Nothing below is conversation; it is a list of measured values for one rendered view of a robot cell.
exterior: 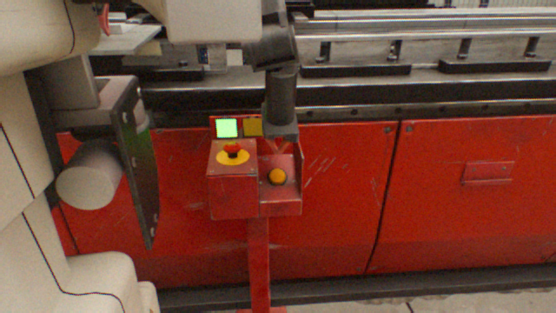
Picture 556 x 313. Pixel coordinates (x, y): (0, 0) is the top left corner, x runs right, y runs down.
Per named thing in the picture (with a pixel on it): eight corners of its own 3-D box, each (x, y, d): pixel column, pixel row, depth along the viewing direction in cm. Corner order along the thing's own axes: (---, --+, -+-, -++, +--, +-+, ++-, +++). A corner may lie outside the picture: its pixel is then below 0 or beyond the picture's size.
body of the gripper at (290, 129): (292, 108, 72) (294, 76, 67) (298, 141, 65) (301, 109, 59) (261, 109, 71) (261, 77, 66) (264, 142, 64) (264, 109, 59)
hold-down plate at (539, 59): (446, 73, 96) (448, 63, 94) (436, 68, 100) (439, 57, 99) (548, 70, 98) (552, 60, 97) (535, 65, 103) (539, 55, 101)
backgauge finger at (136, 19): (109, 29, 93) (104, 9, 91) (135, 15, 115) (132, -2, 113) (155, 29, 94) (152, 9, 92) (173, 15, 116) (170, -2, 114)
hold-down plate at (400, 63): (302, 77, 93) (302, 67, 91) (300, 72, 98) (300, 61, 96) (410, 75, 95) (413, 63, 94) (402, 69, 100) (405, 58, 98)
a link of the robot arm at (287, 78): (265, 71, 56) (300, 71, 57) (264, 51, 61) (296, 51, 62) (265, 106, 61) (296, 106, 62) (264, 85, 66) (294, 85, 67)
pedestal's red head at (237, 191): (211, 221, 75) (201, 149, 66) (216, 180, 89) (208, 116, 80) (301, 216, 77) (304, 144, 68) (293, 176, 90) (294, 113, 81)
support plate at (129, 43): (36, 56, 66) (34, 50, 66) (89, 30, 89) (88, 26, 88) (133, 55, 68) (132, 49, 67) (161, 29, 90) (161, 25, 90)
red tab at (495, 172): (463, 186, 106) (469, 166, 102) (460, 182, 108) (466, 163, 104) (510, 183, 107) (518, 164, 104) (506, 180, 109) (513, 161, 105)
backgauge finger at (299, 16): (281, 27, 97) (281, 8, 94) (274, 14, 119) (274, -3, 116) (323, 26, 98) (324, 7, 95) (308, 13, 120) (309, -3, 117)
